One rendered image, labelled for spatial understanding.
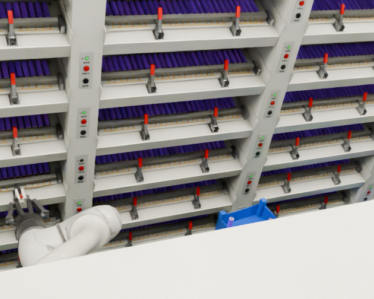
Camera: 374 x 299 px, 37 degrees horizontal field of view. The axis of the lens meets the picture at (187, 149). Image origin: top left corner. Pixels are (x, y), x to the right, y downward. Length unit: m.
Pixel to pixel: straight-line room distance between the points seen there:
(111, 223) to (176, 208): 0.72
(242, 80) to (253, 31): 0.19
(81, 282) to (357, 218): 0.13
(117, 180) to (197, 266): 1.83
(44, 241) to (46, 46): 0.54
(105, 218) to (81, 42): 0.51
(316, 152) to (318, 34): 0.61
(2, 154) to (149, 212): 0.66
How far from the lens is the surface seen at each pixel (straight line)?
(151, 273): 0.22
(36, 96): 1.76
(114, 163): 2.06
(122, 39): 1.71
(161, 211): 2.24
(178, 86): 1.88
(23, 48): 1.64
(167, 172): 2.11
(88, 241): 1.42
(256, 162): 2.24
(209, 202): 2.32
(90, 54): 1.68
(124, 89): 1.82
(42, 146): 1.87
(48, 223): 2.14
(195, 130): 2.02
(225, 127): 2.07
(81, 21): 1.63
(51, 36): 1.67
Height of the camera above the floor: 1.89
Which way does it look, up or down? 37 degrees down
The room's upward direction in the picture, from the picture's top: 11 degrees clockwise
